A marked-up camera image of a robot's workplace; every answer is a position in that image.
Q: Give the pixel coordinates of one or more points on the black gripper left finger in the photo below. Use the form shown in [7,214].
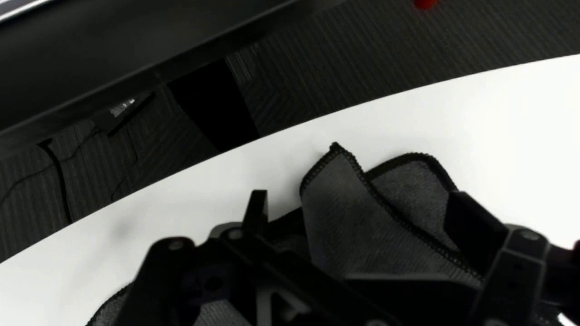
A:
[228,272]

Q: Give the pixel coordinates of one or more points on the black microfibre cloth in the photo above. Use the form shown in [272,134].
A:
[350,210]

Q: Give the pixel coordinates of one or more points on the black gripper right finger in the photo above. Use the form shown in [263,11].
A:
[518,277]

